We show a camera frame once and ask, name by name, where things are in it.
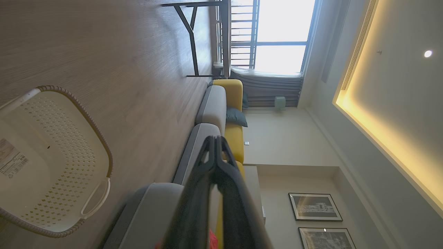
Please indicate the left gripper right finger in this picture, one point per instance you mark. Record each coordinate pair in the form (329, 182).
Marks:
(238, 214)

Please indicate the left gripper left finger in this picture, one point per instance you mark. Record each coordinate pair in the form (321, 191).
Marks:
(190, 214)

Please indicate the red shirt with white sleeves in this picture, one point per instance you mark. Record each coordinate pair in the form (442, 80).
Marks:
(211, 240)

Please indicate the black framed picture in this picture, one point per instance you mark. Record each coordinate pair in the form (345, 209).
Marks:
(315, 206)
(327, 239)

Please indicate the dark teal cushion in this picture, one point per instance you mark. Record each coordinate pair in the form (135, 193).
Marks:
(237, 117)
(245, 101)

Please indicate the pale green round appliance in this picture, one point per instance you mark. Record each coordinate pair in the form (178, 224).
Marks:
(280, 103)

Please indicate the grey curtain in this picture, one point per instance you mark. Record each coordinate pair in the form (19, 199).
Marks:
(273, 86)

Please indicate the cream perforated laundry basket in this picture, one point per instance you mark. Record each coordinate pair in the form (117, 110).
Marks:
(65, 162)

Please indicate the balcony railing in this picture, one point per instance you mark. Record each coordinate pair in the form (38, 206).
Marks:
(242, 34)

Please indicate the table with black legs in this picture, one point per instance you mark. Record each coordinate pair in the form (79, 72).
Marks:
(226, 34)

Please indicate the white barcode label sticker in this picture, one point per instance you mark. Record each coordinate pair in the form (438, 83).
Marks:
(12, 160)

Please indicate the bright window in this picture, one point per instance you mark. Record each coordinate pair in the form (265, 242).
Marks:
(282, 24)

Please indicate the long ceiling air vent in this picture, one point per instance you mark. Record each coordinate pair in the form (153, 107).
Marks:
(358, 45)

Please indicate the round ceiling spotlight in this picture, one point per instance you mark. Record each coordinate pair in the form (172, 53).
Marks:
(428, 53)

